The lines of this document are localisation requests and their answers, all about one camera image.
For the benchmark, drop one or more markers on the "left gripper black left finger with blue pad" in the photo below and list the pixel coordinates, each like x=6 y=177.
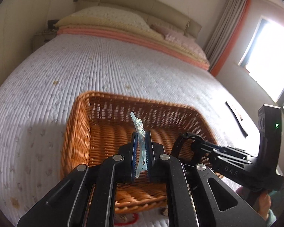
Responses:
x=86 y=196

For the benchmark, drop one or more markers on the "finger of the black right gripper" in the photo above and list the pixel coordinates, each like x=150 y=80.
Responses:
x=191 y=149

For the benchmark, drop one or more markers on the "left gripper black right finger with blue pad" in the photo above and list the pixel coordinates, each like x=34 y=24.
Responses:
x=195 y=195

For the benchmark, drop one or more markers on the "clear blue hair clip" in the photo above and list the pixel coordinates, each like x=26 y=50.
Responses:
x=141 y=134

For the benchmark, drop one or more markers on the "person's right hand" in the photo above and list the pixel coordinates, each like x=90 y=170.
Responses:
x=260 y=201

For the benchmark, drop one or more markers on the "black hair band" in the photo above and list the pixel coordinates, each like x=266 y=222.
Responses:
x=238 y=121

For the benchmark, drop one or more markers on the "red patterned item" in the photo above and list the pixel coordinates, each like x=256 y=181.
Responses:
x=125 y=219

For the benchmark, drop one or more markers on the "orange wicker basket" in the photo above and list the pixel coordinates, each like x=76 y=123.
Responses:
x=99 y=123

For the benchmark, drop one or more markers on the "white quilted bed cover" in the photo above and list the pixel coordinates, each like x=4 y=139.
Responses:
x=36 y=100

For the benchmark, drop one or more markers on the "folded salmon pink blanket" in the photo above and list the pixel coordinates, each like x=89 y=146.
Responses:
x=174 y=51

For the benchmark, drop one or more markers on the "beige and orange curtain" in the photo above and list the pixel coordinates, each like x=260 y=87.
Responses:
x=226 y=34

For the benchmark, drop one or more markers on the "bright window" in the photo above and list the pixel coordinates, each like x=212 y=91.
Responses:
x=264 y=59

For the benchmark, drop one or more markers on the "pink pillow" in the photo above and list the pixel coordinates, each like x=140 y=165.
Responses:
x=178 y=38

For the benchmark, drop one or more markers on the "folded yellow blanket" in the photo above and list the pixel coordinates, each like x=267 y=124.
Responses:
x=151 y=34

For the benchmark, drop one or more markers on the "beige padded headboard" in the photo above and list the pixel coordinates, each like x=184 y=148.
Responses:
x=152 y=11

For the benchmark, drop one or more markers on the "cream floral pillow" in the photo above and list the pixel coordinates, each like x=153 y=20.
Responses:
x=104 y=16

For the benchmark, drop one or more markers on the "beige nightstand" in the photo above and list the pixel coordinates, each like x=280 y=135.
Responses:
x=42 y=38

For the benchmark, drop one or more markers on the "dark clock on nightstand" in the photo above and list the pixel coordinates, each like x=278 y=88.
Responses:
x=51 y=24

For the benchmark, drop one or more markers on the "white wardrobe with handles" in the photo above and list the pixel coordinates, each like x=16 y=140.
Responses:
x=19 y=21

